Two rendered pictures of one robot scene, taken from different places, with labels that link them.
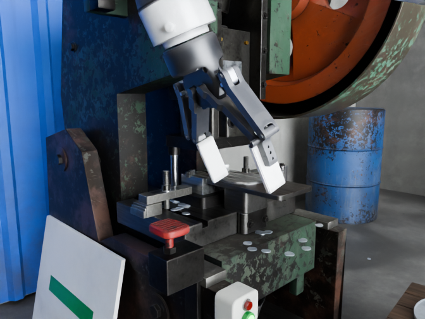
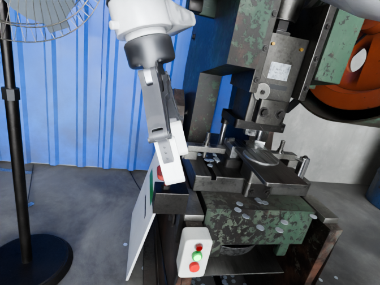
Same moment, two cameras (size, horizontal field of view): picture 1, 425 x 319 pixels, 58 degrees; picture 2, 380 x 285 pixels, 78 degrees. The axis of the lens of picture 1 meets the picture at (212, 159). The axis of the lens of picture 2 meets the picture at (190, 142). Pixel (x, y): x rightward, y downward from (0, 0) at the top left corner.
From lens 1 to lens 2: 0.34 m
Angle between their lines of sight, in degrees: 31
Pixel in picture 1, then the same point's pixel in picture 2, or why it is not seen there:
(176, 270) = (162, 201)
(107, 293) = not seen: hidden behind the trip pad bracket
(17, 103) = (177, 67)
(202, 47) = (141, 47)
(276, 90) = (335, 95)
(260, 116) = (155, 119)
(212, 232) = (218, 185)
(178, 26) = (120, 25)
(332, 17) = not seen: outside the picture
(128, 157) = (198, 116)
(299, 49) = (370, 63)
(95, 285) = not seen: hidden behind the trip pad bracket
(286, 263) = (271, 230)
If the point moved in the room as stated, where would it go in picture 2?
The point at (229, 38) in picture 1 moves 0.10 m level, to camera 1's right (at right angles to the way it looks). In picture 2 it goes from (283, 43) to (318, 48)
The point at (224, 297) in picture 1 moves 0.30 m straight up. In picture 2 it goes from (185, 233) to (207, 126)
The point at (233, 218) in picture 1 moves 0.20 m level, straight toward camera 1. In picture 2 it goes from (241, 181) to (210, 204)
